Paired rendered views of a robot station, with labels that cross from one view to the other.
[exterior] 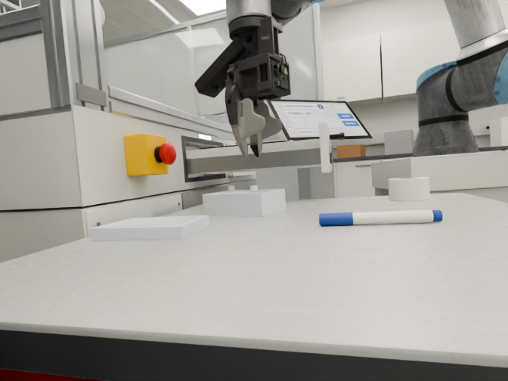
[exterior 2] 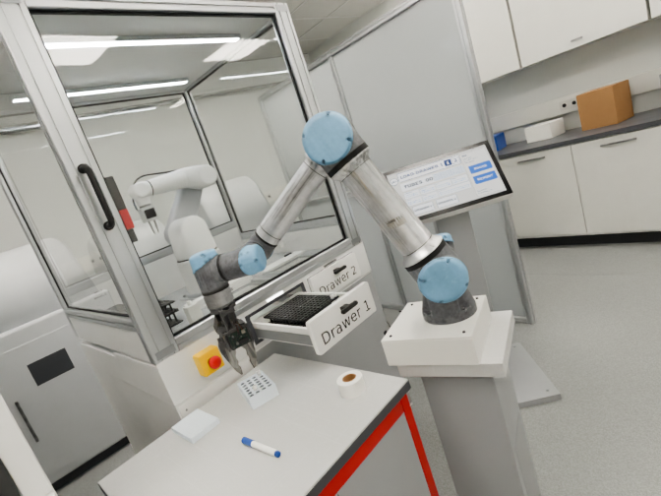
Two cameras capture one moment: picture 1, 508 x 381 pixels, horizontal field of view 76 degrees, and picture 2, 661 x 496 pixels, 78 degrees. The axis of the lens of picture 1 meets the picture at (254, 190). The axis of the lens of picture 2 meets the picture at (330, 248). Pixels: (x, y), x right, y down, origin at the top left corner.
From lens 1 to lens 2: 102 cm
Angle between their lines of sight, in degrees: 33
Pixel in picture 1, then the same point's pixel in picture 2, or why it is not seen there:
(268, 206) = (258, 402)
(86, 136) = (167, 374)
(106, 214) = (190, 403)
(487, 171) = (445, 352)
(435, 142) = (427, 309)
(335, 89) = (566, 29)
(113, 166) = (189, 376)
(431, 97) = not seen: hidden behind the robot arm
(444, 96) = not seen: hidden behind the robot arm
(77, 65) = (153, 342)
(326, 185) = (466, 250)
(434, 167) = (400, 348)
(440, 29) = not seen: outside the picture
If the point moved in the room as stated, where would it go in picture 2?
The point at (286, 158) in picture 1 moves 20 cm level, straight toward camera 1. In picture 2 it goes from (300, 339) to (256, 377)
